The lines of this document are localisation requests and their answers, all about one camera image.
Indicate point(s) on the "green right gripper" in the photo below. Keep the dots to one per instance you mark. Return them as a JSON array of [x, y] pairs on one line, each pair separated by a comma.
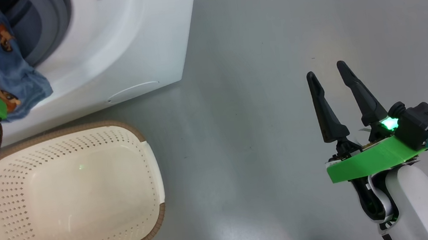
[[367, 161]]

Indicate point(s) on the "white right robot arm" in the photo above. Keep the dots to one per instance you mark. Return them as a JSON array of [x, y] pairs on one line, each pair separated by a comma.
[[425, 204]]

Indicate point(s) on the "grey rubber door seal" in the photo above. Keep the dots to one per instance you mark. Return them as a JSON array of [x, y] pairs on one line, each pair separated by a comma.
[[45, 22]]

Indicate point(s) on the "white front-load washing machine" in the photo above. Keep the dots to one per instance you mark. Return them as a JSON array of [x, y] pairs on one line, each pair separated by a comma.
[[117, 46]]

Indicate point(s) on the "cream perforated laundry basket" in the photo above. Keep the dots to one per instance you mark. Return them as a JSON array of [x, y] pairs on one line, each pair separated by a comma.
[[74, 200]]

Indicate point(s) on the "round white filter cover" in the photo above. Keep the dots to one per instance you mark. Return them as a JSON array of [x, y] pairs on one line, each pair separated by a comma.
[[134, 92]]

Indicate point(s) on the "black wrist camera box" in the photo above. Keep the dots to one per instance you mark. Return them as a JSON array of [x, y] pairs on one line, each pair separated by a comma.
[[420, 122]]

